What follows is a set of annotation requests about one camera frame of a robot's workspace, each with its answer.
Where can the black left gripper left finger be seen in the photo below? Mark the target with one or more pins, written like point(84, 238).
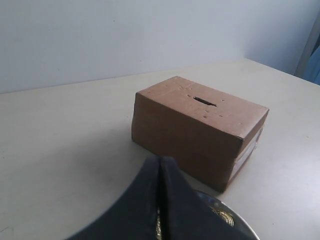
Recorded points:
point(134, 215)

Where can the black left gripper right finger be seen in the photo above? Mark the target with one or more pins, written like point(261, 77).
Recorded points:
point(183, 215)

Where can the gold dollar coin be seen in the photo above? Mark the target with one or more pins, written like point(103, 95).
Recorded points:
point(158, 226)

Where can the brown cardboard slotted box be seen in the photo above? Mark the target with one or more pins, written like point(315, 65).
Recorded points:
point(210, 133)

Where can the gold coin right side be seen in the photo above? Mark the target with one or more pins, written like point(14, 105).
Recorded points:
point(224, 216)

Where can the round steel plate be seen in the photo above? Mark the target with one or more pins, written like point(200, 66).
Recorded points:
point(239, 223)

